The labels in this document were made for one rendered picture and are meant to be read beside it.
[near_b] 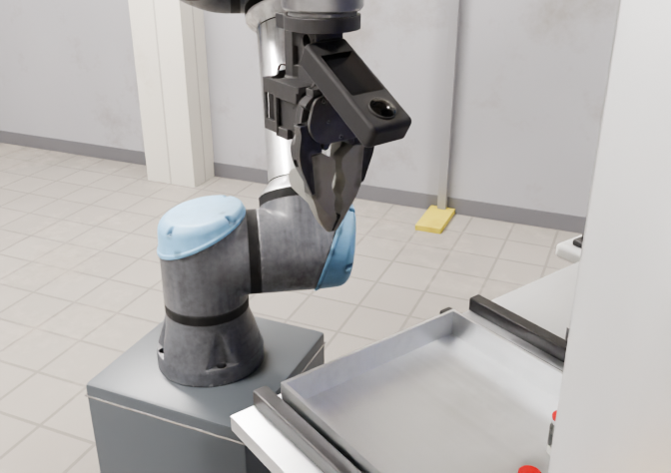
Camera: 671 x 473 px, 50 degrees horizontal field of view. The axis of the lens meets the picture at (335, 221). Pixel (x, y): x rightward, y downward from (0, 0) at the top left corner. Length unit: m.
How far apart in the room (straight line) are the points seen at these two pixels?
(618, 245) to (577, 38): 2.95
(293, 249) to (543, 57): 2.48
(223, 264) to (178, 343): 0.13
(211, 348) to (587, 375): 0.68
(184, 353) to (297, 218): 0.24
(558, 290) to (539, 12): 2.30
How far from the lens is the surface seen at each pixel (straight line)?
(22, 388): 2.52
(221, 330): 0.99
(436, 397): 0.84
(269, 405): 0.80
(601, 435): 0.40
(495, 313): 0.98
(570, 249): 1.41
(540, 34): 3.30
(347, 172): 0.71
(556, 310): 1.04
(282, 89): 0.70
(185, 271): 0.95
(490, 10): 3.32
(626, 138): 0.33
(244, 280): 0.96
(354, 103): 0.62
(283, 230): 0.95
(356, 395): 0.84
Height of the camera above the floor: 1.39
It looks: 24 degrees down
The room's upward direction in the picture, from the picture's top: straight up
